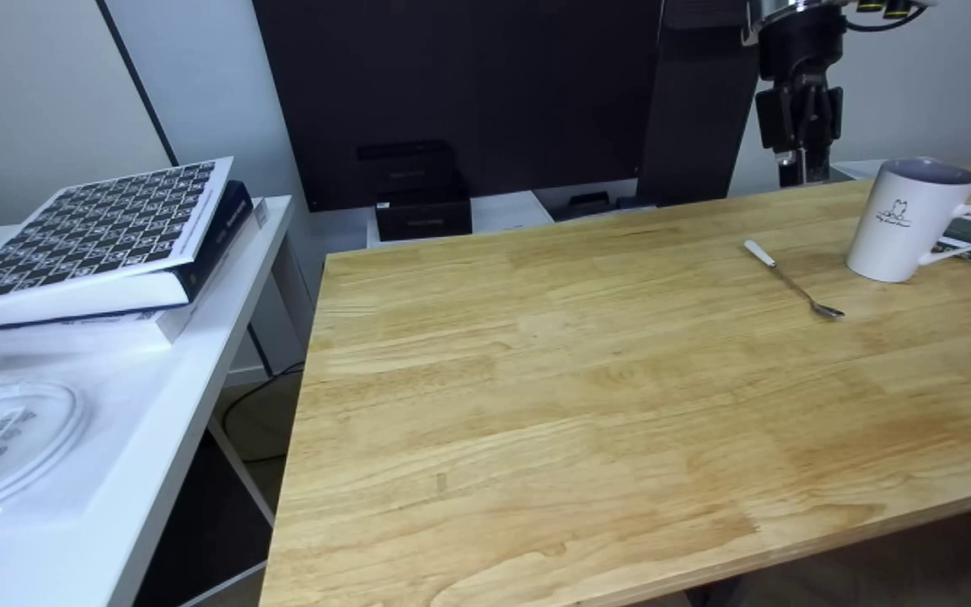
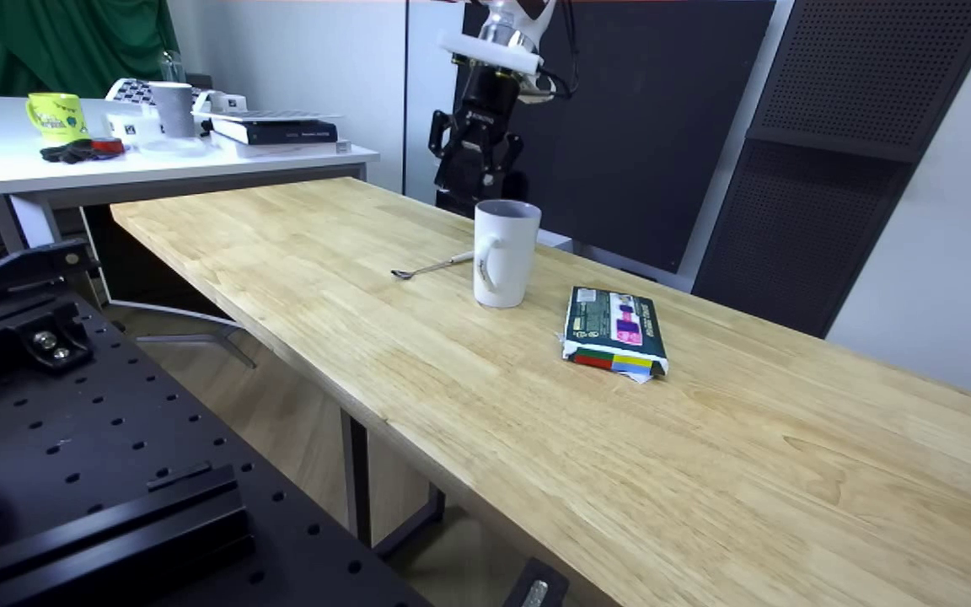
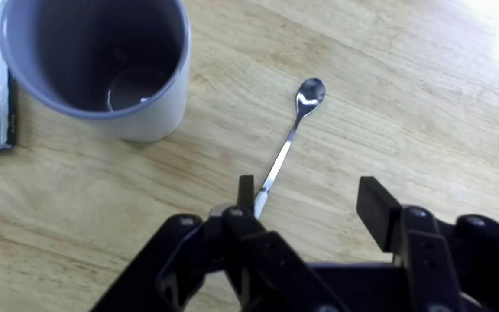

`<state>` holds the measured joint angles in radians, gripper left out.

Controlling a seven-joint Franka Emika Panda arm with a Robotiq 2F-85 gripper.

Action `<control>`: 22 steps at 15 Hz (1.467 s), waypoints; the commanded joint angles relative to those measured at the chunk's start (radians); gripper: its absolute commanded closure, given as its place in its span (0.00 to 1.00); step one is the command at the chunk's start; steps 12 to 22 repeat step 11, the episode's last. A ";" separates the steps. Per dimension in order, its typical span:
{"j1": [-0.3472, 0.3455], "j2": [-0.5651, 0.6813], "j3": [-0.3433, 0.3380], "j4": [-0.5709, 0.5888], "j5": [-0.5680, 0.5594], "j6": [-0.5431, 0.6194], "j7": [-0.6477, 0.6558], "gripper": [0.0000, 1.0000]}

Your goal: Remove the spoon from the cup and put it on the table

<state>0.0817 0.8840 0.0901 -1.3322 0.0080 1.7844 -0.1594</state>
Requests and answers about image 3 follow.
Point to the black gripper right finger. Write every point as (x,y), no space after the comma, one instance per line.
(434,254)

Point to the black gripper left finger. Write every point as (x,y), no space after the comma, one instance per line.
(233,260)

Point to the white mug purple interior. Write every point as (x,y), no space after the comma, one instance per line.
(104,58)

